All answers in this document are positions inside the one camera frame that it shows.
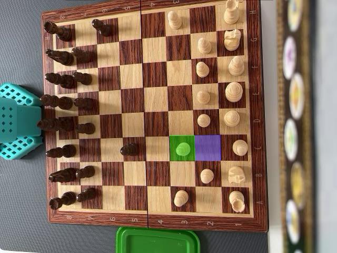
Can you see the dark patterned rug with ovals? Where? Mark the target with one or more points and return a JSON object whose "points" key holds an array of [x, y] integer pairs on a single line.
{"points": [[296, 95]]}

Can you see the green plastic tray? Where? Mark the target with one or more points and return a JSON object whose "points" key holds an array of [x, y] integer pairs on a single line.
{"points": [[158, 241]]}

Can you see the light wooden chess knight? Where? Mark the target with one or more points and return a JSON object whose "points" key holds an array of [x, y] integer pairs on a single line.
{"points": [[231, 40], [236, 175]]}

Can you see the dark wooden chess king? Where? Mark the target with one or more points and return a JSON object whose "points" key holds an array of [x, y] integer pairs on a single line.
{"points": [[63, 103]]}

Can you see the dark wooden chess bishop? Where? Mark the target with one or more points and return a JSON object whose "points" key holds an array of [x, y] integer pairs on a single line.
{"points": [[65, 81], [65, 150]]}

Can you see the dark gray textured mat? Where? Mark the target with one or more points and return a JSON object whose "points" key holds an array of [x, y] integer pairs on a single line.
{"points": [[21, 39]]}

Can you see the light wooden chess rook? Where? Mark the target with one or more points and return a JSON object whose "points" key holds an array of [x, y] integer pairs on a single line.
{"points": [[236, 200], [231, 14]]}

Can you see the dark wooden chess rook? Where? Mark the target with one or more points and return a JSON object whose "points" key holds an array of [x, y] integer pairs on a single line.
{"points": [[61, 33], [65, 198]]}

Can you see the dark wooden chess pawn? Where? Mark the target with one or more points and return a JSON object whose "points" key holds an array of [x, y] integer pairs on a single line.
{"points": [[83, 78], [85, 172], [82, 55], [103, 28], [85, 103], [129, 150], [87, 194], [87, 128]]}

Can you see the light wooden chess bishop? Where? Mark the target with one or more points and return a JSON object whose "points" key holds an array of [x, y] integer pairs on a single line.
{"points": [[239, 147], [236, 66]]}

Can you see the wooden folding chess board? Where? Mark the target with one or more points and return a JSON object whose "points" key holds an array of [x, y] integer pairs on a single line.
{"points": [[155, 100]]}

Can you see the light wooden chess king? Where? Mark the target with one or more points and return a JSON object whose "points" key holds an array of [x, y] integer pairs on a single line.
{"points": [[233, 92]]}

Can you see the light wooden chess queen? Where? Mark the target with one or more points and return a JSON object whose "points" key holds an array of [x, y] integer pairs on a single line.
{"points": [[231, 118]]}

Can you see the dark wooden chess knight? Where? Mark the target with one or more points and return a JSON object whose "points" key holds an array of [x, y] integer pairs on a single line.
{"points": [[63, 58], [63, 175]]}

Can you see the light wooden chess pawn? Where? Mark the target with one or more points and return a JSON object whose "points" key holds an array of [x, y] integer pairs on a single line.
{"points": [[203, 97], [174, 20], [207, 176], [202, 69], [180, 198], [204, 47], [182, 149], [203, 120]]}

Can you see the dark wooden chess queen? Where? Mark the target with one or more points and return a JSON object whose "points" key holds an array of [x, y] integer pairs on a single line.
{"points": [[52, 124]]}

